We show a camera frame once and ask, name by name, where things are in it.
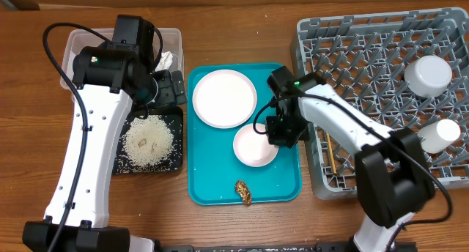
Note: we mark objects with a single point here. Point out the teal plastic tray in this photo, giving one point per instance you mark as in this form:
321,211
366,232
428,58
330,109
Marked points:
213,168

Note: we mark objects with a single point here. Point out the grey-green bowl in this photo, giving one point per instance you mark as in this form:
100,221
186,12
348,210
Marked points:
428,76

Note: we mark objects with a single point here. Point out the white napkin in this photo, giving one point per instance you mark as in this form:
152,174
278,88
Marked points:
165,62

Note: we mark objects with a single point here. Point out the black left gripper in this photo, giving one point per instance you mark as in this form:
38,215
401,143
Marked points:
172,91

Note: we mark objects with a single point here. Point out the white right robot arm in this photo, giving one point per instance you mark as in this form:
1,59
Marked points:
391,175

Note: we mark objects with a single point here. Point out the white cup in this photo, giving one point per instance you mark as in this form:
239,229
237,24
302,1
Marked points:
439,135

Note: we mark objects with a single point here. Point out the large white plate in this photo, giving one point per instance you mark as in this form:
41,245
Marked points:
224,99

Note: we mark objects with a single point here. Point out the black tray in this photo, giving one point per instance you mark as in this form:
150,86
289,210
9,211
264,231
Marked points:
173,117

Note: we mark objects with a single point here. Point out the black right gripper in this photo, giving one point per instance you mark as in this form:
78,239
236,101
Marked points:
275,137

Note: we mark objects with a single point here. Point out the brown food scrap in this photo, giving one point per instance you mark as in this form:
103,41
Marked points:
242,189

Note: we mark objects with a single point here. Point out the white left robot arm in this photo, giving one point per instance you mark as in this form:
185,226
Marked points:
109,81

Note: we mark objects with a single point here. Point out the black rail at table edge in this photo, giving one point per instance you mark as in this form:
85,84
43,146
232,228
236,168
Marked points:
256,248

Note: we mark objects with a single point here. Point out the wooden chopstick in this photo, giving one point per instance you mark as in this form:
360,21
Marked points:
330,154

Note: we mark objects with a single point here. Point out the pile of rice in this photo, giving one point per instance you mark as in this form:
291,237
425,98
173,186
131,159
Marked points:
148,141

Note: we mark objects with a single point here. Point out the clear plastic bin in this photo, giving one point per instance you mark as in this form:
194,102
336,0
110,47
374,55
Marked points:
78,39

